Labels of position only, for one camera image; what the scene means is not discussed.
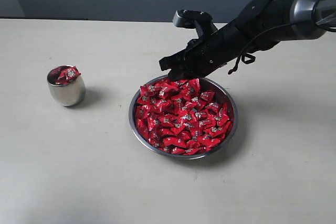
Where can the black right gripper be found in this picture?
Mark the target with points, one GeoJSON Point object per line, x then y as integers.
{"type": "Point", "coordinates": [206, 55]}

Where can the red candy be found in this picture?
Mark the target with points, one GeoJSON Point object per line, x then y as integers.
{"type": "Point", "coordinates": [54, 74]}
{"type": "Point", "coordinates": [70, 74]}

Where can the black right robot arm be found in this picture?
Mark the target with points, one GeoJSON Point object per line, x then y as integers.
{"type": "Point", "coordinates": [260, 26]}

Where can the pile of red candies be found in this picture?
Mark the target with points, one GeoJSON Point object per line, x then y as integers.
{"type": "Point", "coordinates": [183, 119]}

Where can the steel cup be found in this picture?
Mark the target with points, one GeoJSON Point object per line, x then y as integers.
{"type": "Point", "coordinates": [67, 93]}

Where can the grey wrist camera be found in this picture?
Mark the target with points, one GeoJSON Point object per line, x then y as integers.
{"type": "Point", "coordinates": [201, 21]}

